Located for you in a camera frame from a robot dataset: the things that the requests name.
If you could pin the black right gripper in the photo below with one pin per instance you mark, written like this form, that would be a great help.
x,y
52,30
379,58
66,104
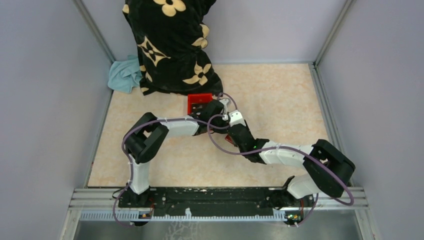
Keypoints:
x,y
245,125

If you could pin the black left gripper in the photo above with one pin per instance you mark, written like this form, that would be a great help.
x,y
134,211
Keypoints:
x,y
225,125

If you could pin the red leather card holder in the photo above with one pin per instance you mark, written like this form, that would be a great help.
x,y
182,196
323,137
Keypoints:
x,y
229,139

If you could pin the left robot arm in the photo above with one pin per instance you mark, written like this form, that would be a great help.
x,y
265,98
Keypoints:
x,y
143,141

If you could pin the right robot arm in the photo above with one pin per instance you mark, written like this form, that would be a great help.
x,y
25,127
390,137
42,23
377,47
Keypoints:
x,y
327,169

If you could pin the red plastic bin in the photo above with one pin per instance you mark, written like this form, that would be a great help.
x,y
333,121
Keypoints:
x,y
198,98

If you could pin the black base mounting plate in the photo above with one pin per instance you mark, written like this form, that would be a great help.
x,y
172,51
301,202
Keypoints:
x,y
274,197

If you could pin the light blue cloth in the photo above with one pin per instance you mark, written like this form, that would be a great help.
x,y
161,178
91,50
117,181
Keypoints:
x,y
124,75

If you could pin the aluminium frame rail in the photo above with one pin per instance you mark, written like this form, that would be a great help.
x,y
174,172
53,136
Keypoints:
x,y
102,204

